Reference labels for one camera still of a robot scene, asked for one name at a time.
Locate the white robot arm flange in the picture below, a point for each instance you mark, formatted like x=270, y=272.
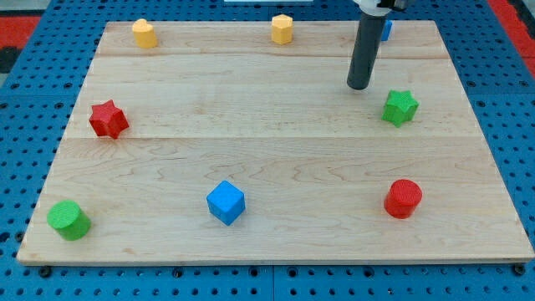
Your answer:
x=380, y=8

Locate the blue cube block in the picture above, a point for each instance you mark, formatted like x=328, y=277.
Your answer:
x=226, y=202

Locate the light wooden board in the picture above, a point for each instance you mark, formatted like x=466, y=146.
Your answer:
x=220, y=101

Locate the yellow hexagon block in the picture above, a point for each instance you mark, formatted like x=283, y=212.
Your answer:
x=282, y=29

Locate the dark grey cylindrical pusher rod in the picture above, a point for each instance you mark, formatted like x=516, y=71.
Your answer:
x=365, y=51

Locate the green star block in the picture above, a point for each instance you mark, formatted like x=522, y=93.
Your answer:
x=400, y=107

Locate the red cylinder block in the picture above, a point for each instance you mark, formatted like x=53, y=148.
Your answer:
x=403, y=198

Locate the red star block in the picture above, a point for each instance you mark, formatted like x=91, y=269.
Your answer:
x=108, y=120

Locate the small blue block behind rod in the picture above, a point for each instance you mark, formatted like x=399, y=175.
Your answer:
x=386, y=31

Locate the yellow heart block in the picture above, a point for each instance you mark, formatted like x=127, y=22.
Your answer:
x=144, y=34

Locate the green cylinder block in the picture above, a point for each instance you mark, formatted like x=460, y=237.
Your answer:
x=68, y=220

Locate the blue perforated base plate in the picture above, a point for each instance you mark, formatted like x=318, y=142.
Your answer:
x=40, y=91

